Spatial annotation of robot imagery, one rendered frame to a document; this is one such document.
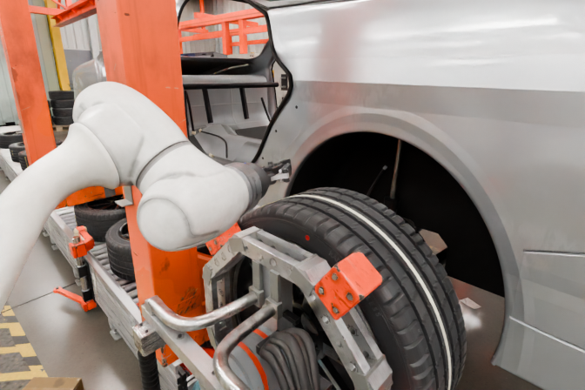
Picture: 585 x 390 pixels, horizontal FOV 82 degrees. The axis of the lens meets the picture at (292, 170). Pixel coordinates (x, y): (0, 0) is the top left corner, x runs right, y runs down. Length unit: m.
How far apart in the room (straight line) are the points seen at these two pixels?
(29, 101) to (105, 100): 2.37
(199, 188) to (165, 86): 0.63
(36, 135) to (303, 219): 2.42
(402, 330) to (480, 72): 0.58
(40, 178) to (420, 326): 0.66
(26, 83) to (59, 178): 2.42
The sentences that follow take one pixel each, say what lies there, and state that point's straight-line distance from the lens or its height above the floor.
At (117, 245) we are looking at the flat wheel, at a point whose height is 0.50.
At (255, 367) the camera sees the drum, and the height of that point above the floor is 0.90.
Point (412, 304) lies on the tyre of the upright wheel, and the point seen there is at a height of 1.05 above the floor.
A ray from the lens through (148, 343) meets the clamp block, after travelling 0.85.
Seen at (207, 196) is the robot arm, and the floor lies 1.32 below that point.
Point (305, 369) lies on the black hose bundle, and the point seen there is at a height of 1.02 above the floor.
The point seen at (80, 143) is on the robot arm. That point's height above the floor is 1.39.
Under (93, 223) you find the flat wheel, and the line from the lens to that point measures 2.89.
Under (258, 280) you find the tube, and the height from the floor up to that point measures 1.04.
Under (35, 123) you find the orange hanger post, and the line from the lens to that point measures 2.92.
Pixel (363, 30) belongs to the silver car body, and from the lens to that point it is 1.05.
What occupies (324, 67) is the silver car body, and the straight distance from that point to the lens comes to 1.11.
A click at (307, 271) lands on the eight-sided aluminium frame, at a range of 0.65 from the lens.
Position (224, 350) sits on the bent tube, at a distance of 0.67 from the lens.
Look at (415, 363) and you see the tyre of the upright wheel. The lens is 0.73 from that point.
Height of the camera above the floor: 1.47
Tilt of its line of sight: 16 degrees down
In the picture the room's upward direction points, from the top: straight up
